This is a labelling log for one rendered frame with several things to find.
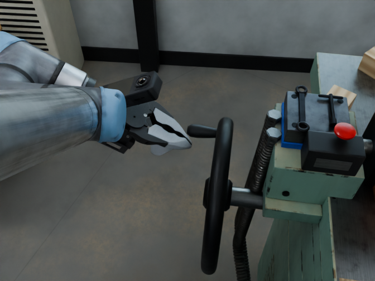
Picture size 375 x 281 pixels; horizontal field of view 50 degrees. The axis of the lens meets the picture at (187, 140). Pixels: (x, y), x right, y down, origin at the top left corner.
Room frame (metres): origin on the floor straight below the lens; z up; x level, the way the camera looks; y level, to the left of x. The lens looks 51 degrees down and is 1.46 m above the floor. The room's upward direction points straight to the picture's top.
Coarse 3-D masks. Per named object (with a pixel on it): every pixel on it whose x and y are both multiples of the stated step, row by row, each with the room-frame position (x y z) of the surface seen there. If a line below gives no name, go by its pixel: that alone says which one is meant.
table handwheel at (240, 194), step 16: (224, 128) 0.44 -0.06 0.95; (224, 144) 0.40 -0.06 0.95; (224, 160) 0.37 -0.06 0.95; (224, 176) 0.35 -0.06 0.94; (208, 192) 0.33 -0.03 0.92; (224, 192) 0.32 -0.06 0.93; (240, 192) 0.39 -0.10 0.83; (256, 192) 0.39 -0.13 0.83; (208, 208) 0.31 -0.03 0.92; (224, 208) 0.31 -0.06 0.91; (256, 208) 0.37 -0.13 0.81; (208, 224) 0.29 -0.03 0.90; (208, 240) 0.27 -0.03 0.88; (208, 256) 0.26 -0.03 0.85; (208, 272) 0.25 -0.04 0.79
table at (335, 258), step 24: (312, 72) 0.67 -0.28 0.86; (336, 72) 0.63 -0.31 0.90; (360, 72) 0.63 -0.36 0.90; (360, 96) 0.56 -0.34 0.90; (360, 120) 0.50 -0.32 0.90; (264, 192) 0.37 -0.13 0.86; (360, 192) 0.34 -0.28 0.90; (264, 216) 0.33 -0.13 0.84; (288, 216) 0.32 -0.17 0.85; (312, 216) 0.32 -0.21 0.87; (336, 216) 0.30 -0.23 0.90; (360, 216) 0.30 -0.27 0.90; (336, 240) 0.26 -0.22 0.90; (360, 240) 0.26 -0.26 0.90; (336, 264) 0.22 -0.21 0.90; (360, 264) 0.22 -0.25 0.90
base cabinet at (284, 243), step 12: (276, 228) 0.52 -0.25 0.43; (288, 228) 0.44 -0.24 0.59; (300, 228) 0.38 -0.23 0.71; (276, 240) 0.48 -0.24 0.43; (288, 240) 0.41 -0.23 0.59; (300, 240) 0.35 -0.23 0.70; (264, 252) 0.56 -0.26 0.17; (276, 252) 0.45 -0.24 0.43; (288, 252) 0.38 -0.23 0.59; (300, 252) 0.33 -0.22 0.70; (264, 264) 0.51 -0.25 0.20; (276, 264) 0.41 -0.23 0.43; (288, 264) 0.35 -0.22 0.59; (300, 264) 0.30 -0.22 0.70; (264, 276) 0.47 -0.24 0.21; (276, 276) 0.38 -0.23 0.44; (288, 276) 0.32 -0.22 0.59; (300, 276) 0.28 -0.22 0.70
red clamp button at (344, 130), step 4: (336, 124) 0.38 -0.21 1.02; (340, 124) 0.38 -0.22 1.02; (344, 124) 0.38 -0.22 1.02; (348, 124) 0.38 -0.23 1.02; (336, 128) 0.37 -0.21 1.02; (340, 128) 0.37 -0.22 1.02; (344, 128) 0.37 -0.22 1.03; (348, 128) 0.37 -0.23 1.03; (352, 128) 0.37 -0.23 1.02; (336, 132) 0.37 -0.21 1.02; (340, 132) 0.37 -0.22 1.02; (344, 132) 0.37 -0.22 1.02; (348, 132) 0.37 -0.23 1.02; (352, 132) 0.37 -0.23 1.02; (340, 136) 0.36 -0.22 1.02; (344, 136) 0.36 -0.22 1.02; (348, 136) 0.36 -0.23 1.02; (352, 136) 0.36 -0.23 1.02
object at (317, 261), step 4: (312, 224) 0.34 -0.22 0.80; (316, 224) 0.32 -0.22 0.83; (316, 228) 0.32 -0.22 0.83; (316, 232) 0.31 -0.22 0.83; (316, 236) 0.30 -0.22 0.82; (316, 240) 0.30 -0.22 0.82; (316, 244) 0.29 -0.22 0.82; (316, 248) 0.28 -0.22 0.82; (316, 252) 0.28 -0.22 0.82; (320, 252) 0.27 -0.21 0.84; (316, 256) 0.27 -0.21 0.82; (320, 256) 0.26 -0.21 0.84; (316, 260) 0.26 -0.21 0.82; (320, 260) 0.25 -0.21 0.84; (316, 264) 0.26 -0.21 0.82; (320, 264) 0.25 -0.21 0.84; (316, 268) 0.25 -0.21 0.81; (320, 268) 0.24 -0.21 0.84; (316, 272) 0.25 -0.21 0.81; (320, 272) 0.24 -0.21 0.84; (316, 276) 0.24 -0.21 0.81; (320, 276) 0.23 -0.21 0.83; (316, 280) 0.23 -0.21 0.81; (320, 280) 0.22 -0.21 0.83
